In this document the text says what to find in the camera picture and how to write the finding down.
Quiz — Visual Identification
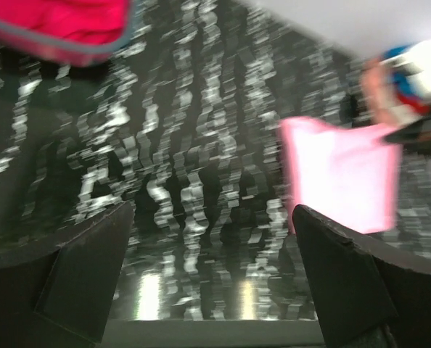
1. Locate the black marble pattern mat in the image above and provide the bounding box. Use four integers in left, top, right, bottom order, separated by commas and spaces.
0, 0, 431, 323

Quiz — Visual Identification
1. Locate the red folded t-shirt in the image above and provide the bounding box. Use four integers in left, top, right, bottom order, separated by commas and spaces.
396, 91, 431, 115

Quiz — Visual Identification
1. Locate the blue folded t-shirt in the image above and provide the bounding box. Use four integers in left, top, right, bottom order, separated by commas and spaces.
380, 43, 419, 99

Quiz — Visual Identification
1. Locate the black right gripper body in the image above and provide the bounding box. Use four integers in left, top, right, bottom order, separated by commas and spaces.
384, 111, 431, 158

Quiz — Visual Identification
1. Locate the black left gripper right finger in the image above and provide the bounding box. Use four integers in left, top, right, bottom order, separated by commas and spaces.
292, 204, 431, 347

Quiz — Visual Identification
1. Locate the white printed folded t-shirt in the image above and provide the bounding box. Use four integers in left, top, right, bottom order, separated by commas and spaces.
380, 39, 431, 111

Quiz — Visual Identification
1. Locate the salmon folded t-shirt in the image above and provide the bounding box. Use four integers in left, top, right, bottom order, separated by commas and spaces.
360, 58, 398, 127

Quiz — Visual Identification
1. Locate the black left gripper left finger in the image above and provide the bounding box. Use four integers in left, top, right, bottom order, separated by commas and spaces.
0, 202, 134, 347

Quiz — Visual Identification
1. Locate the blue-grey plastic basket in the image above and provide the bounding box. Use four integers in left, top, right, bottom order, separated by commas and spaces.
0, 1, 141, 67

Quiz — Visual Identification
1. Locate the pink t-shirt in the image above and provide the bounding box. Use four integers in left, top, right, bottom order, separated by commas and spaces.
279, 117, 402, 234

